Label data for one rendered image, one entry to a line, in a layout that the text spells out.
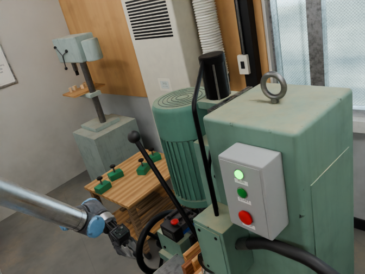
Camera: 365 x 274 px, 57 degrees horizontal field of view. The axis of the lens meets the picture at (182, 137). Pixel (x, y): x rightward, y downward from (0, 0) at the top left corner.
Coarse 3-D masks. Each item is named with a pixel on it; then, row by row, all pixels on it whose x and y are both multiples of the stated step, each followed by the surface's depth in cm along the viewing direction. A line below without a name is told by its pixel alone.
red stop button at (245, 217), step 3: (243, 210) 62; (240, 213) 63; (243, 213) 62; (246, 213) 62; (240, 216) 63; (243, 216) 62; (246, 216) 62; (249, 216) 61; (240, 219) 63; (243, 219) 62; (246, 219) 62; (249, 219) 61; (252, 219) 62; (243, 222) 63; (246, 222) 62; (249, 222) 62
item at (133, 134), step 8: (128, 136) 88; (136, 136) 88; (136, 144) 89; (144, 152) 89; (152, 168) 88; (160, 176) 88; (168, 192) 88; (176, 200) 88; (184, 216) 88; (192, 224) 88; (192, 232) 88; (200, 256) 86; (200, 264) 88
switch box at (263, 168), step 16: (240, 144) 64; (224, 160) 61; (240, 160) 58; (256, 160) 57; (272, 160) 56; (224, 176) 63; (256, 176) 56; (272, 176) 57; (256, 192) 58; (272, 192) 58; (240, 208) 64; (256, 208) 60; (272, 208) 59; (240, 224) 66; (256, 224) 62; (272, 224) 60; (272, 240) 61
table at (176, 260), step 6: (162, 252) 129; (162, 258) 130; (168, 258) 126; (174, 258) 121; (180, 258) 120; (168, 264) 119; (174, 264) 118; (180, 264) 117; (156, 270) 117; (162, 270) 117; (168, 270) 116; (174, 270) 116; (180, 270) 115
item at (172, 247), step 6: (162, 234) 125; (186, 234) 122; (162, 240) 127; (168, 240) 123; (180, 240) 120; (186, 240) 120; (162, 246) 130; (168, 246) 125; (174, 246) 121; (180, 246) 118; (186, 246) 120; (168, 252) 128; (174, 252) 124; (180, 252) 120
